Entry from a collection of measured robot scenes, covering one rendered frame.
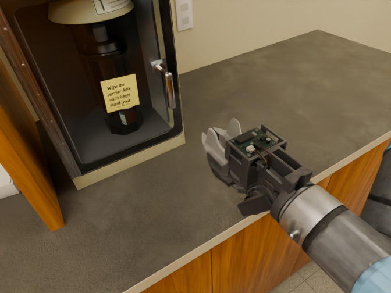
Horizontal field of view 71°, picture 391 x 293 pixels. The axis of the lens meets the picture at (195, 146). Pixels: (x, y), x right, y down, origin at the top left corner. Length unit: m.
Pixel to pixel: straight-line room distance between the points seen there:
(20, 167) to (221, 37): 0.97
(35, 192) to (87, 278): 0.20
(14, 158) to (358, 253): 0.53
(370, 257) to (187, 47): 1.03
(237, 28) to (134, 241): 1.01
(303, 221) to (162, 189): 0.43
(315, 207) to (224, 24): 1.03
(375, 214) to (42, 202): 0.58
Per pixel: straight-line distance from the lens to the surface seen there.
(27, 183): 0.61
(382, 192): 0.45
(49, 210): 0.67
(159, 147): 0.78
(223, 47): 1.32
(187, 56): 1.22
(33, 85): 0.59
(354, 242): 0.35
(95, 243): 0.66
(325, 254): 0.35
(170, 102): 0.64
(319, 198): 0.36
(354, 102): 1.09
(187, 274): 0.76
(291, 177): 0.36
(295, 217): 0.36
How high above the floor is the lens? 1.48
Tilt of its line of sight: 42 degrees down
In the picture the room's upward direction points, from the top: 4 degrees counter-clockwise
